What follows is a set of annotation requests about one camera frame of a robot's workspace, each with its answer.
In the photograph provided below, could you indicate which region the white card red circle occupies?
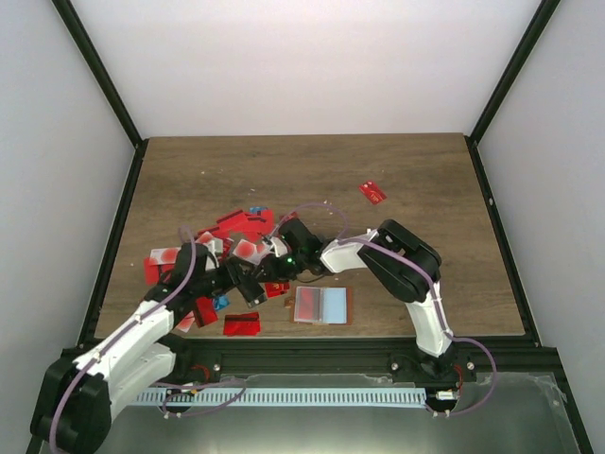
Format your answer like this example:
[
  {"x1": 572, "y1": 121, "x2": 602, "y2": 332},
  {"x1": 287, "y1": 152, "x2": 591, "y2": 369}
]
[{"x1": 233, "y1": 239, "x2": 270, "y2": 266}]

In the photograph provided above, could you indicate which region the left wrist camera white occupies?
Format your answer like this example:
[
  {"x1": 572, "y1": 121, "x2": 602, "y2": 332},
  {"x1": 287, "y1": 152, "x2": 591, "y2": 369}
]
[{"x1": 204, "y1": 237, "x2": 224, "y2": 267}]

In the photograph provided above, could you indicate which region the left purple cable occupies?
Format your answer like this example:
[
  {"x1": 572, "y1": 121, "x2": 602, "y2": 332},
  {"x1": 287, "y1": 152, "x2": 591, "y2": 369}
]
[{"x1": 49, "y1": 224, "x2": 247, "y2": 450}]

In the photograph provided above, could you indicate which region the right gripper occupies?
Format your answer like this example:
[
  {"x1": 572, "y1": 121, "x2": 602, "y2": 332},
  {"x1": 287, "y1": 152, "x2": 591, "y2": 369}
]
[{"x1": 251, "y1": 250, "x2": 307, "y2": 284}]

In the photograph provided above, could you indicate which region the black frame front beam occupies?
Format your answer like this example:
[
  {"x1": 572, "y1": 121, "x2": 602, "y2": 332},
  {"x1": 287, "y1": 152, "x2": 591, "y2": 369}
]
[{"x1": 60, "y1": 334, "x2": 559, "y2": 379}]

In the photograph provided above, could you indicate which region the light blue slotted rail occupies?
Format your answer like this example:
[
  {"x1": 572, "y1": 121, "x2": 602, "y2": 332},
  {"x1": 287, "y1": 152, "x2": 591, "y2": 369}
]
[{"x1": 132, "y1": 388, "x2": 426, "y2": 409}]

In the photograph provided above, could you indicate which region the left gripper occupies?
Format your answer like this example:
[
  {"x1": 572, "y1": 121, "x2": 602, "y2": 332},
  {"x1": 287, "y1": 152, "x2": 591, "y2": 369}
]
[{"x1": 194, "y1": 257, "x2": 256, "y2": 299}]

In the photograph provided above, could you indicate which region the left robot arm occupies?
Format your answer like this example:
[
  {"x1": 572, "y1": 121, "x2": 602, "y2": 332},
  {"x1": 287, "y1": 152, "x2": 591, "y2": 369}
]
[{"x1": 30, "y1": 244, "x2": 264, "y2": 453}]

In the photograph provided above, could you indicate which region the red VIP card handled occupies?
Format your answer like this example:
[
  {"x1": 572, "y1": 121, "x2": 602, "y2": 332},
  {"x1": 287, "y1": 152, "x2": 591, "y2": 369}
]
[{"x1": 264, "y1": 282, "x2": 290, "y2": 299}]

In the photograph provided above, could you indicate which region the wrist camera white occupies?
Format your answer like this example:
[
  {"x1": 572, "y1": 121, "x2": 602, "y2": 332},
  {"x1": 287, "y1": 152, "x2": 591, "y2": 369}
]
[
  {"x1": 263, "y1": 236, "x2": 289, "y2": 257},
  {"x1": 204, "y1": 237, "x2": 224, "y2": 267}
]

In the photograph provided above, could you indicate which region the red card horizontal stripe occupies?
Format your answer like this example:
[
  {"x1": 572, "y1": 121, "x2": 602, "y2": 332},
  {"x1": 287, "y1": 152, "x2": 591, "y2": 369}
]
[{"x1": 223, "y1": 312, "x2": 261, "y2": 337}]

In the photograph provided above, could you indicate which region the purple cable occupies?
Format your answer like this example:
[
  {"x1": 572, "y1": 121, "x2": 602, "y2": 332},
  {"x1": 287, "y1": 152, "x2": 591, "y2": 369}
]
[
  {"x1": 49, "y1": 224, "x2": 247, "y2": 450},
  {"x1": 268, "y1": 201, "x2": 498, "y2": 417}
]

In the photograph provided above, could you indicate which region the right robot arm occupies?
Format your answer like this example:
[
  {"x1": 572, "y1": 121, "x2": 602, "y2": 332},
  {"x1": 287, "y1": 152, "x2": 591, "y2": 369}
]
[{"x1": 253, "y1": 218, "x2": 455, "y2": 381}]

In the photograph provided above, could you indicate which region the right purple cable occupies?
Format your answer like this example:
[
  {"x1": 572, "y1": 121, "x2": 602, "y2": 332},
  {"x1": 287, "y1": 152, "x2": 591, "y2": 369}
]
[{"x1": 268, "y1": 201, "x2": 498, "y2": 417}]

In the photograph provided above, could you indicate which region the red card vertical stripe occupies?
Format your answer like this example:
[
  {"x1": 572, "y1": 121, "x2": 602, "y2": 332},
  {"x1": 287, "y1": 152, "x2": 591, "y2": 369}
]
[{"x1": 294, "y1": 287, "x2": 321, "y2": 323}]

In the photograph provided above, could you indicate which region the lone red VIP card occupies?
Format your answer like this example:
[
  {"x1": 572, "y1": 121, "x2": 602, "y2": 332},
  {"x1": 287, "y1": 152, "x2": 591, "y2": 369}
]
[{"x1": 358, "y1": 181, "x2": 387, "y2": 205}]

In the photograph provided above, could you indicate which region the brown leather card holder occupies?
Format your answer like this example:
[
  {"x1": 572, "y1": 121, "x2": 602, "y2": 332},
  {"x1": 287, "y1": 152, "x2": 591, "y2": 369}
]
[{"x1": 285, "y1": 286, "x2": 354, "y2": 325}]

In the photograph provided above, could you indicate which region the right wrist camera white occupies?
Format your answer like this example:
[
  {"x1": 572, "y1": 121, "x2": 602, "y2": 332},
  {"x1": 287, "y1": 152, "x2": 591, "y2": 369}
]
[{"x1": 263, "y1": 236, "x2": 289, "y2": 257}]

